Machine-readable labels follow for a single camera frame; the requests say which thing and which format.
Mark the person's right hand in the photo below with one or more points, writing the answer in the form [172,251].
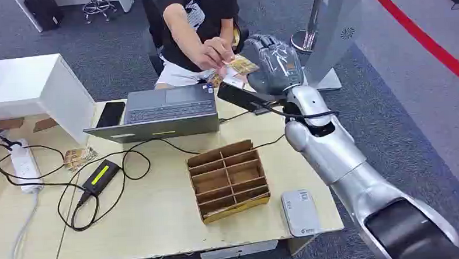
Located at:
[212,54]

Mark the grey laptop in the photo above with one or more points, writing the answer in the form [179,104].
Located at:
[167,116]

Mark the white desk bracket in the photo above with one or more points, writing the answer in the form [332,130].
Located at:
[238,251]

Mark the red floor tape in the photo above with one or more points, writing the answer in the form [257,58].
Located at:
[423,37]

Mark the chrome stanchion post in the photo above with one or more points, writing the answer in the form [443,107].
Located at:
[308,28]

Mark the chrome stool base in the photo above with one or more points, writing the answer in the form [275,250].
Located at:
[99,6]

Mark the black smartphone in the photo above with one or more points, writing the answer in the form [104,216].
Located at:
[110,114]

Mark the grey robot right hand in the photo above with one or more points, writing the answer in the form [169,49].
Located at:
[277,70]

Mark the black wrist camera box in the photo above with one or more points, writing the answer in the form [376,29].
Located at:
[241,96]

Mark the black laptop charger brick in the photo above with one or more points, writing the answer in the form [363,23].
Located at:
[101,176]

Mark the brown cardboard patch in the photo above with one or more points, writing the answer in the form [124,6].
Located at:
[9,124]
[45,124]

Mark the white power strip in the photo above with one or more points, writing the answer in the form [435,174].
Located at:
[26,166]

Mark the grey sign stand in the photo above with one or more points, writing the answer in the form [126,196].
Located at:
[331,31]

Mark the person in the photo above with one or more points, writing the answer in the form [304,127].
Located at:
[205,13]

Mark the white cabinet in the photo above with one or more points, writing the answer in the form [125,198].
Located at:
[26,85]

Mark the grey flat device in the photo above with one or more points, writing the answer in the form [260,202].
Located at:
[301,213]

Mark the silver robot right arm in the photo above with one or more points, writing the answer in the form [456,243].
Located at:
[343,154]

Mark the wooden divided card box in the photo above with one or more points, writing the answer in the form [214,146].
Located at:
[228,181]

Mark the yellow printed card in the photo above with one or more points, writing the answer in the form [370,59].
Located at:
[244,65]

